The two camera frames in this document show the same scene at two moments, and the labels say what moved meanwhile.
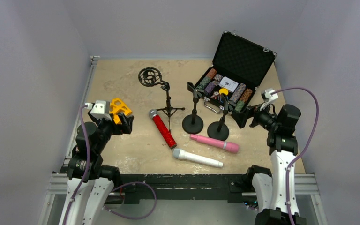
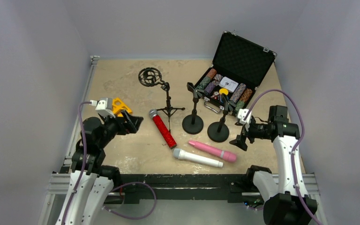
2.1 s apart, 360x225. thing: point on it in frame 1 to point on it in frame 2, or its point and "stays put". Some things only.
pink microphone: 231,146 to 229,156
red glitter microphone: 153,113 stays put
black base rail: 173,188 stays put
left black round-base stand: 193,124 stays put
